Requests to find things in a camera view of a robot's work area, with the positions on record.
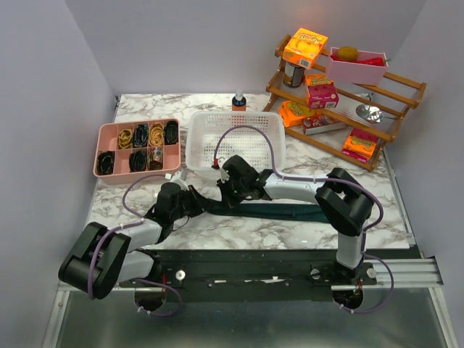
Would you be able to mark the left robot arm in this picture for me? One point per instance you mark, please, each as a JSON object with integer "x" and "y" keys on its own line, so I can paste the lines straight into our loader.
{"x": 103, "y": 257}

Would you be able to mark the black rolled tie bottom left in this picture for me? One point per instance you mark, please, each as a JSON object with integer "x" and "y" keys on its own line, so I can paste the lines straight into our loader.
{"x": 105, "y": 163}

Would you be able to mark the pink compartment organizer box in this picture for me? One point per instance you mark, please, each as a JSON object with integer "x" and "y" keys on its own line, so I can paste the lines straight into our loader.
{"x": 128, "y": 151}

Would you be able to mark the dark green tie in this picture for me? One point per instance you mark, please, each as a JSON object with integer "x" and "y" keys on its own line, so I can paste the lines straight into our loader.
{"x": 273, "y": 211}

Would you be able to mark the dark blue rolled tie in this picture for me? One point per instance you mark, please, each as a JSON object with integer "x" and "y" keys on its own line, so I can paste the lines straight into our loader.
{"x": 141, "y": 135}

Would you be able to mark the black rolled tie bottom middle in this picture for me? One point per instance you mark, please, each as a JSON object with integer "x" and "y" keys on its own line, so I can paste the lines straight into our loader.
{"x": 138, "y": 161}

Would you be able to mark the brown potato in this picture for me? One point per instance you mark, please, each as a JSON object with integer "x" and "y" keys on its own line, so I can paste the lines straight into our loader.
{"x": 347, "y": 54}

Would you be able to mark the pink rectangular bin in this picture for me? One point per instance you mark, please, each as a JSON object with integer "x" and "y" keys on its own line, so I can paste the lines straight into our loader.
{"x": 355, "y": 73}

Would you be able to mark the black rolled tie top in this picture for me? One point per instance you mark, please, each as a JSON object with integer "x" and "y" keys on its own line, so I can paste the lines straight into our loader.
{"x": 171, "y": 133}

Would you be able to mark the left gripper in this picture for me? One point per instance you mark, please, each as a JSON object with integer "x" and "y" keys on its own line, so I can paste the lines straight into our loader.
{"x": 199, "y": 203}

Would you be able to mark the dark jar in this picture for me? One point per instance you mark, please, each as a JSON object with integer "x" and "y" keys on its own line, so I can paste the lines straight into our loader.
{"x": 293, "y": 75}

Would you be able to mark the white red flat box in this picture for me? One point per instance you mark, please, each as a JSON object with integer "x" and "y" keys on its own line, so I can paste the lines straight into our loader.
{"x": 321, "y": 123}

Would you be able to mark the orange sponge box middle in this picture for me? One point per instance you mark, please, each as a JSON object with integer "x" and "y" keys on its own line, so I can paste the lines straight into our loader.
{"x": 293, "y": 114}

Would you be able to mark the pink sponge box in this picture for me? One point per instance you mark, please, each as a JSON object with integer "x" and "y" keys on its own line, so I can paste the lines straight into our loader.
{"x": 321, "y": 92}

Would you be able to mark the aluminium rail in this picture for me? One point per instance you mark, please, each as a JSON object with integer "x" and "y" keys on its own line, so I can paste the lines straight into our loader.
{"x": 407, "y": 274}

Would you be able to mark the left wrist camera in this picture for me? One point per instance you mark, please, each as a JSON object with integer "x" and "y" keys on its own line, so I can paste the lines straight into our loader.
{"x": 179, "y": 178}

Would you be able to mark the yellow rolled tie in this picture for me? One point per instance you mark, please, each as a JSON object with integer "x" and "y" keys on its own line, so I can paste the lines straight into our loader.
{"x": 125, "y": 138}
{"x": 156, "y": 134}

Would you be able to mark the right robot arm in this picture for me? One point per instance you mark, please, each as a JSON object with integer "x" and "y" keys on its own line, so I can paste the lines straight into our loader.
{"x": 341, "y": 198}

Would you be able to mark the wooden tiered rack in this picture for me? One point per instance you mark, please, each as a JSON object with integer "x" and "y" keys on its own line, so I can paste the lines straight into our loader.
{"x": 395, "y": 106}

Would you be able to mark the yellow rolled tie right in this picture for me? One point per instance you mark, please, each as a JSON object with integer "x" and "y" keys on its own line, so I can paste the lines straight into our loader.
{"x": 156, "y": 134}

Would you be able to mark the white plastic basket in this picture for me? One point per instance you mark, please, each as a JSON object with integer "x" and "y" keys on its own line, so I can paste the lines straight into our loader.
{"x": 258, "y": 137}

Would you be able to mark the silver metal spoon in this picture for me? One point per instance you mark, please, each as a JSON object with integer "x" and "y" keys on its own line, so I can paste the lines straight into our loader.
{"x": 372, "y": 114}

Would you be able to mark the red chili pepper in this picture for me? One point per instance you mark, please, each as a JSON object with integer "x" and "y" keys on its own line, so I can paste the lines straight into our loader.
{"x": 376, "y": 61}

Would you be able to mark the orange sponge box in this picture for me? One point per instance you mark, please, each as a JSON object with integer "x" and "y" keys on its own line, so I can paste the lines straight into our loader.
{"x": 360, "y": 145}
{"x": 293, "y": 114}
{"x": 304, "y": 48}

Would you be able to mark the orange spray bottle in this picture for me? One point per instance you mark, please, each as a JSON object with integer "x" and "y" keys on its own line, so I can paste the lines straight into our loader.
{"x": 239, "y": 101}

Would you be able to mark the black rolled tie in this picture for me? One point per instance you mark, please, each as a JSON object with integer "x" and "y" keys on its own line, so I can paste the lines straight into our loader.
{"x": 138, "y": 161}
{"x": 171, "y": 133}
{"x": 105, "y": 163}

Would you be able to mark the yellow rolled tie left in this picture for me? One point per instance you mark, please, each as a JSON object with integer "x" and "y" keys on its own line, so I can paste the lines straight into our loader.
{"x": 125, "y": 138}

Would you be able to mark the patterned rolled tie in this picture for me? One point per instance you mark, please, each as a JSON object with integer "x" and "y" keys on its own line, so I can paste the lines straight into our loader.
{"x": 155, "y": 158}

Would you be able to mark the orange sponge box lower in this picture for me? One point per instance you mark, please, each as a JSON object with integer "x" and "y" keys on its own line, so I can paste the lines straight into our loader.
{"x": 360, "y": 145}

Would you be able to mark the orange sponge box top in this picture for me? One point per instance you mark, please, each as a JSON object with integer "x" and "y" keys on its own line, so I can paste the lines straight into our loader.
{"x": 304, "y": 48}

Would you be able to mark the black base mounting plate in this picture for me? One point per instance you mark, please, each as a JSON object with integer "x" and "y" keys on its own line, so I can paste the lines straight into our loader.
{"x": 258, "y": 275}

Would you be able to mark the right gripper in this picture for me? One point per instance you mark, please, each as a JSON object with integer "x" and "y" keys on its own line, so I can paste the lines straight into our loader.
{"x": 227, "y": 198}

